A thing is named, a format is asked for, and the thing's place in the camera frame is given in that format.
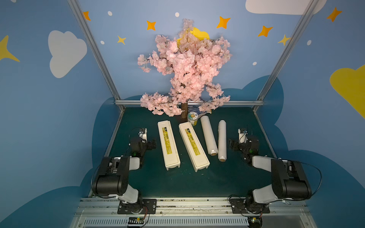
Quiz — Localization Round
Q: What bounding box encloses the white wrap dispenser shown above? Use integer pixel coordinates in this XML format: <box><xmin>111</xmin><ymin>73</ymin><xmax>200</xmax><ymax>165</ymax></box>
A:
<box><xmin>157</xmin><ymin>121</ymin><xmax>181</xmax><ymax>171</ymax></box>
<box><xmin>179</xmin><ymin>122</ymin><xmax>210</xmax><ymax>172</ymax></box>

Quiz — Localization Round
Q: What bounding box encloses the plastic wrap roll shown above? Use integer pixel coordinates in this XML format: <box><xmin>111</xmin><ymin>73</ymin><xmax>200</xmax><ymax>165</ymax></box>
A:
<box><xmin>201</xmin><ymin>116</ymin><xmax>218</xmax><ymax>156</ymax></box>
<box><xmin>218</xmin><ymin>120</ymin><xmax>227</xmax><ymax>162</ymax></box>

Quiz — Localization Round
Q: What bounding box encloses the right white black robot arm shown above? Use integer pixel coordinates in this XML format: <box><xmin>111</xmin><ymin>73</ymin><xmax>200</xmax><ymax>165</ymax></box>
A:
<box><xmin>229</xmin><ymin>136</ymin><xmax>314</xmax><ymax>205</ymax></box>

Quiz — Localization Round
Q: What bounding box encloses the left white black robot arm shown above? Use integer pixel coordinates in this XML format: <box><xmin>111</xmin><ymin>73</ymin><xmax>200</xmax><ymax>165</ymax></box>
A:
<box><xmin>91</xmin><ymin>137</ymin><xmax>156</xmax><ymax>205</ymax></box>

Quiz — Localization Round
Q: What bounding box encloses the small green label can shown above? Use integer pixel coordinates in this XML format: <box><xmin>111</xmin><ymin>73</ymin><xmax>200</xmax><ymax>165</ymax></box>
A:
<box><xmin>187</xmin><ymin>112</ymin><xmax>199</xmax><ymax>126</ymax></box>

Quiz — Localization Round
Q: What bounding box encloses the small circuit board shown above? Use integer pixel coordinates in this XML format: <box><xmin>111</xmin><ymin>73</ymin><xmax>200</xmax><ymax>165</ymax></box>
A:
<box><xmin>127</xmin><ymin>217</ymin><xmax>146</xmax><ymax>228</ymax></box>

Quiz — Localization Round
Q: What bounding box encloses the pink cherry blossom tree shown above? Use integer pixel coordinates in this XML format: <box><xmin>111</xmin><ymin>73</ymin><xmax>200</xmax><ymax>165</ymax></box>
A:
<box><xmin>137</xmin><ymin>19</ymin><xmax>232</xmax><ymax>117</ymax></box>

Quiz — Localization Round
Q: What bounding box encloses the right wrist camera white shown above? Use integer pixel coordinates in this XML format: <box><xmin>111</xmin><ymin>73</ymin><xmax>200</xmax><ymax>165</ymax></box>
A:
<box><xmin>238</xmin><ymin>128</ymin><xmax>248</xmax><ymax>143</ymax></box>

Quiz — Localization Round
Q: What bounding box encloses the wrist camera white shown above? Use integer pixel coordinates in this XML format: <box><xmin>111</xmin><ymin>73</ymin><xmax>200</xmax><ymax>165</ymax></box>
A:
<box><xmin>138</xmin><ymin>128</ymin><xmax>147</xmax><ymax>142</ymax></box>
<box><xmin>238</xmin><ymin>128</ymin><xmax>248</xmax><ymax>143</ymax></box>

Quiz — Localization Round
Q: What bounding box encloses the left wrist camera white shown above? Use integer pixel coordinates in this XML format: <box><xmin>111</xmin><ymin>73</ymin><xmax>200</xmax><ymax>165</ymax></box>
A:
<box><xmin>138</xmin><ymin>128</ymin><xmax>147</xmax><ymax>142</ymax></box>

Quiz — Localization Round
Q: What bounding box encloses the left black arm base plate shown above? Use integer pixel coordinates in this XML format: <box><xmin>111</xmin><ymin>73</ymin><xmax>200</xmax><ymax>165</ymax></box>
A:
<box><xmin>117</xmin><ymin>199</ymin><xmax>157</xmax><ymax>215</ymax></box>

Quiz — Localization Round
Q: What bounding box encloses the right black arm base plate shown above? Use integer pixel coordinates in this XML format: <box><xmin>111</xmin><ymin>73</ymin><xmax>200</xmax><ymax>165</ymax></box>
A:
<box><xmin>228</xmin><ymin>197</ymin><xmax>270</xmax><ymax>215</ymax></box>

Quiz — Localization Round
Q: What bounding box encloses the aluminium front rail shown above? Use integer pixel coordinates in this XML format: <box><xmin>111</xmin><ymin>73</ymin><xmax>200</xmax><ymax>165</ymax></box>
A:
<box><xmin>70</xmin><ymin>197</ymin><xmax>316</xmax><ymax>228</ymax></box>

